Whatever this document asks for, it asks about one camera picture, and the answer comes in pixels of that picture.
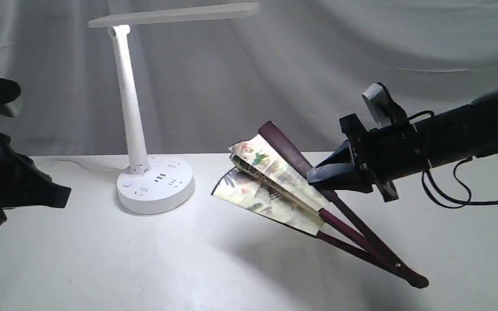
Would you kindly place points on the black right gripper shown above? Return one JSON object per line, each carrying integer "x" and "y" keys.
{"x": 369, "y": 158}

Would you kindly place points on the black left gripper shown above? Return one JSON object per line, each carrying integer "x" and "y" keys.
{"x": 23, "y": 184}

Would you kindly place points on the painted paper folding fan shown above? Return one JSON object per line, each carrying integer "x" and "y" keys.
{"x": 268, "y": 179}

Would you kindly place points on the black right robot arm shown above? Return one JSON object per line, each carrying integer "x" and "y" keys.
{"x": 461, "y": 133}

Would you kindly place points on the white desk lamp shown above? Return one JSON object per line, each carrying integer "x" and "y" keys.
{"x": 152, "y": 185}

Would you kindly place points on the grey fabric backdrop curtain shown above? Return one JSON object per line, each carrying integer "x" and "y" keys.
{"x": 202, "y": 86}

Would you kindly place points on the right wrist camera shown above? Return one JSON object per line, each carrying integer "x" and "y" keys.
{"x": 384, "y": 110}

